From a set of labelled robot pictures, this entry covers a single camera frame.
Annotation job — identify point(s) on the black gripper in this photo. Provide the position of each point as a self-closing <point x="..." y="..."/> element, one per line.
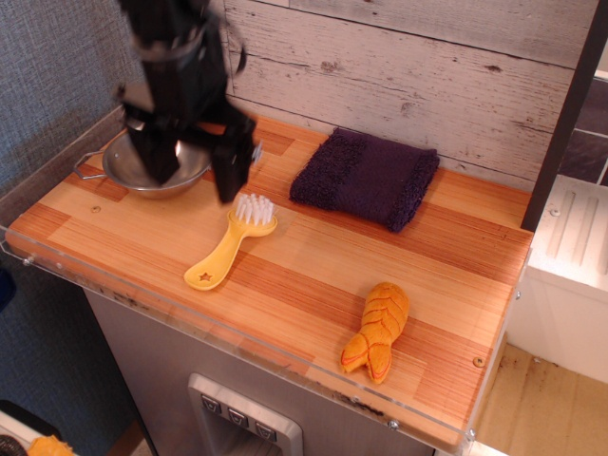
<point x="185" y="83"/>

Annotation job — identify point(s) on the yellow brush white bristles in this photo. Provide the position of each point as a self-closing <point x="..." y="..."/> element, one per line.
<point x="252" y="217"/>

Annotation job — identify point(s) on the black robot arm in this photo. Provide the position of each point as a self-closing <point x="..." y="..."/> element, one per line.
<point x="173" y="16"/>

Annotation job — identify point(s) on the purple folded napkin towel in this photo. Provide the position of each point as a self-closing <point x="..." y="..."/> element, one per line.
<point x="368" y="177"/>

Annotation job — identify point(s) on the clear acrylic edge guard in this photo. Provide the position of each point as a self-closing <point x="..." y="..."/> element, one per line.
<point x="294" y="299"/>

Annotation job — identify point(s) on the silver toy fridge cabinet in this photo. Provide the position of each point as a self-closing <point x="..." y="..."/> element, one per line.
<point x="156" y="361"/>

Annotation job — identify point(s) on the orange plush shrimp toy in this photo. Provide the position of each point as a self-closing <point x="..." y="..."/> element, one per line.
<point x="385" y="315"/>

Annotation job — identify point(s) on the silver dispenser panel with buttons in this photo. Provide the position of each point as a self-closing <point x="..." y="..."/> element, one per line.
<point x="233" y="424"/>

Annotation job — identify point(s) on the orange plush toy corner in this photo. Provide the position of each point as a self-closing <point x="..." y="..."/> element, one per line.
<point x="49" y="446"/>

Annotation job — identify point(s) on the white toy sink unit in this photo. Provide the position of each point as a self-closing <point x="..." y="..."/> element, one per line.
<point x="559" y="312"/>

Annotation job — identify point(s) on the steel bowl with handles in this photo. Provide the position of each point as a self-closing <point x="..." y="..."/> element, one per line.
<point x="122" y="164"/>

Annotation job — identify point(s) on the dark right vertical post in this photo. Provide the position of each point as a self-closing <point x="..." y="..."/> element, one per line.
<point x="573" y="104"/>

